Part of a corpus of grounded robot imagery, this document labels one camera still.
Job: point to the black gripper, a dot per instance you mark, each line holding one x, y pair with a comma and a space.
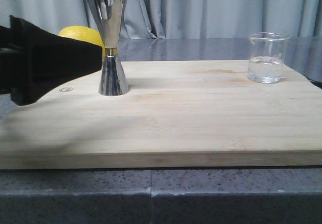
43, 61

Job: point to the steel double jigger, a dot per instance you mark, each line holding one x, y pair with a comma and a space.
108, 16

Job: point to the glass beaker with liquid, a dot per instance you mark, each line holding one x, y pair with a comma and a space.
267, 57

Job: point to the yellow lemon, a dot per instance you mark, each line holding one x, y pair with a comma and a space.
84, 34

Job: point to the grey curtain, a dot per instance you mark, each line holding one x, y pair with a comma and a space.
179, 19

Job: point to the wooden cutting board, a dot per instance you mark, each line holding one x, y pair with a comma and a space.
176, 114

